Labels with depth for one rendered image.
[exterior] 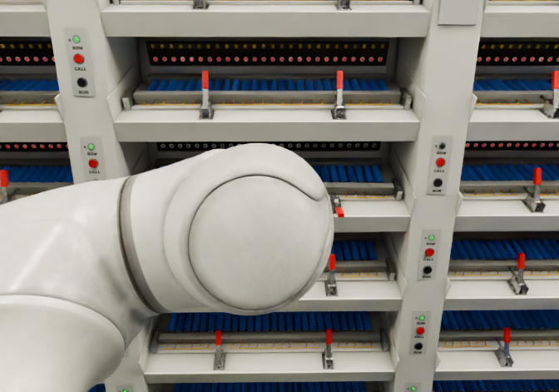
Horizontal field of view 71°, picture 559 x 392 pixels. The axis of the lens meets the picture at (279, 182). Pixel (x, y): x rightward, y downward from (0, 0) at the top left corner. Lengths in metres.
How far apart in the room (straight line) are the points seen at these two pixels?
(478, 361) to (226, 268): 1.01
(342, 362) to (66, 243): 0.88
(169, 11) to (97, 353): 0.64
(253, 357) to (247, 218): 0.88
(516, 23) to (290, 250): 0.76
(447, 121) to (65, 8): 0.75
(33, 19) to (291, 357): 0.91
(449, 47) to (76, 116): 0.73
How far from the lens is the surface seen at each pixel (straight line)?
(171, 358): 1.09
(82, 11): 0.85
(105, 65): 0.83
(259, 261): 0.19
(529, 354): 1.23
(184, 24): 0.80
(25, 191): 1.04
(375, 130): 0.81
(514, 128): 0.92
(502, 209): 0.98
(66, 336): 0.25
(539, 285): 1.13
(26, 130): 0.92
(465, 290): 1.03
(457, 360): 1.14
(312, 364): 1.05
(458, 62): 0.84
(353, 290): 0.95
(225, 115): 0.81
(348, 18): 0.79
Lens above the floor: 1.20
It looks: 16 degrees down
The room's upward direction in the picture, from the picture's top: straight up
